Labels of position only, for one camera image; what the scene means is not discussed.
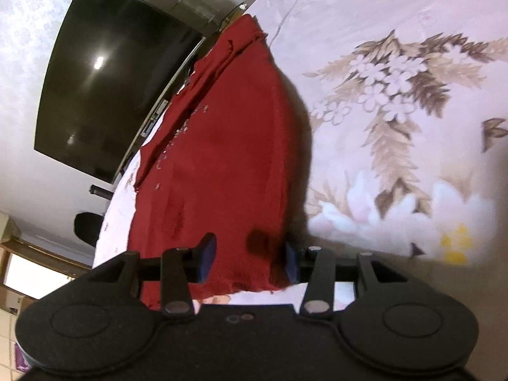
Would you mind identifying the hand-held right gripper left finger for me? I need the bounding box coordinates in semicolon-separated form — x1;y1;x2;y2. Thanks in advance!
93;233;218;322

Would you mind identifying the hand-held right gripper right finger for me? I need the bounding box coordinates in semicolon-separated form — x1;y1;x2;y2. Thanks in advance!
284;241;406;322

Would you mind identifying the red knit garment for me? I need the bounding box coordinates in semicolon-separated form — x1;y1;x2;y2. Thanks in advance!
127;13;307;311

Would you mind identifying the black chair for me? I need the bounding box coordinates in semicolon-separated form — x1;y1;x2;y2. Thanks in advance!
74;212;105;247

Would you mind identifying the wooden television console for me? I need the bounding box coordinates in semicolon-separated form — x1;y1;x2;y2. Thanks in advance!
113;34;249;185

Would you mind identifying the floral pink bed sheet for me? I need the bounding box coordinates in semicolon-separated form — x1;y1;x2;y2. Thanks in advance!
92;0;508;315

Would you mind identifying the large black television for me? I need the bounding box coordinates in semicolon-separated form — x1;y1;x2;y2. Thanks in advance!
34;0;208;185

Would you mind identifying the clear glass vase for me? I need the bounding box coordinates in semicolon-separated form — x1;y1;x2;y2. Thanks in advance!
172;0;218;29

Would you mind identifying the wooden door frame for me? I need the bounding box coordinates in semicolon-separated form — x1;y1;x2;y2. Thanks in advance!
0;235;93;311

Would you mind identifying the black cable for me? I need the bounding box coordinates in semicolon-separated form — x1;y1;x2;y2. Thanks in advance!
220;1;249;30

